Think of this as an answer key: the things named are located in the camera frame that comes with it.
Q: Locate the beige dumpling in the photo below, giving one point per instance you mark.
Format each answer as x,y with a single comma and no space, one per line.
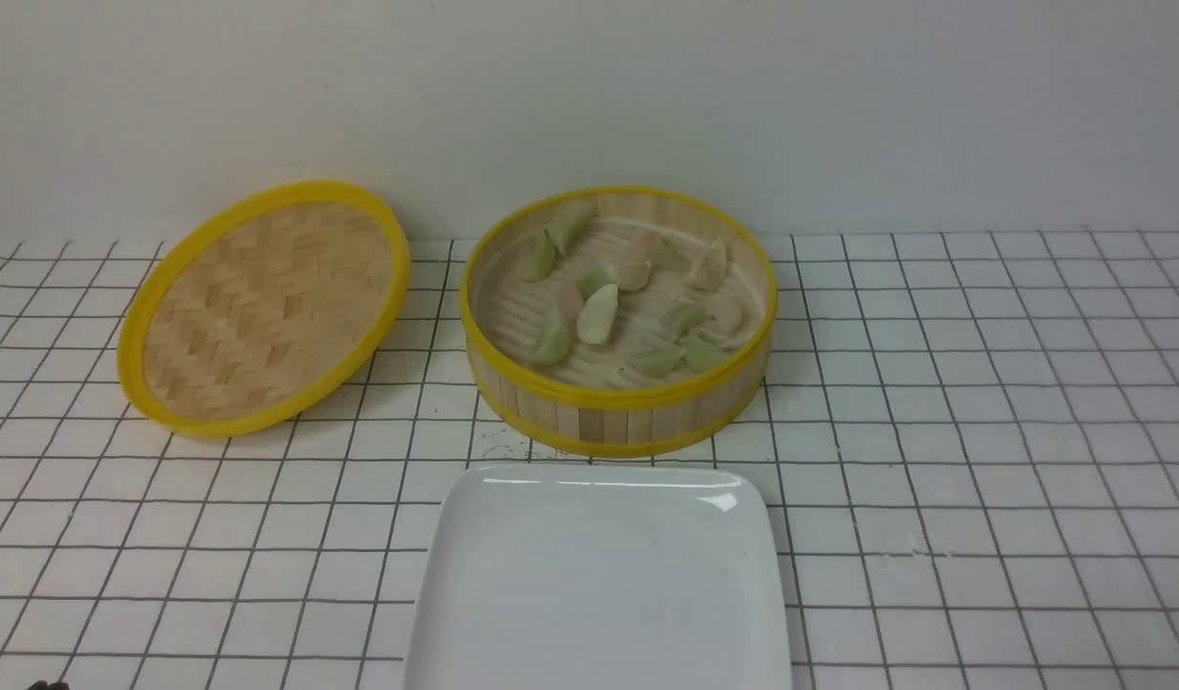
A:
708,270
725,314

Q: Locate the bamboo steamer lid yellow rim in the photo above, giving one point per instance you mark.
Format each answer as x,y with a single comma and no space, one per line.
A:
264,310

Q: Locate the pink dumpling back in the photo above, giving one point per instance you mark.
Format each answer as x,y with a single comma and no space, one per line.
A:
660,253

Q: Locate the beige dumpling far right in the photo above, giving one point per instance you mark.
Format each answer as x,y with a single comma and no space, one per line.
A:
725,314

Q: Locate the green dumpling back top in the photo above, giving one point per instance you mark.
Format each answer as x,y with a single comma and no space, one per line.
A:
568,222

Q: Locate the beige dumpling back right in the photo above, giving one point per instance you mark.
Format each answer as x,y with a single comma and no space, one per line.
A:
708,270

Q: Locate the pale green centre dumpling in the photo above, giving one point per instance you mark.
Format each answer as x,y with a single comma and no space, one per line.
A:
595,322

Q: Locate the bamboo steamer basket yellow rim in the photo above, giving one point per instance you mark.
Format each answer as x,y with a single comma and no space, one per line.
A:
592,403

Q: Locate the white rectangular ceramic plate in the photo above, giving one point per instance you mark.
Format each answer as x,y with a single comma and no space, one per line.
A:
543,576

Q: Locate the pink dumpling centre left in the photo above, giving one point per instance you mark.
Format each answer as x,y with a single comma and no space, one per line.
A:
570,303

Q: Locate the small green dumpling centre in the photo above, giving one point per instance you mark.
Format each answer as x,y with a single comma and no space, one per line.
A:
593,280

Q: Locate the pink dumpling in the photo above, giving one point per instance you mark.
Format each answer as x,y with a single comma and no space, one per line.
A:
660,253
570,303

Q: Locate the pale dumpling centre back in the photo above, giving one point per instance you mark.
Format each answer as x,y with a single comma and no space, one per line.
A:
629,276

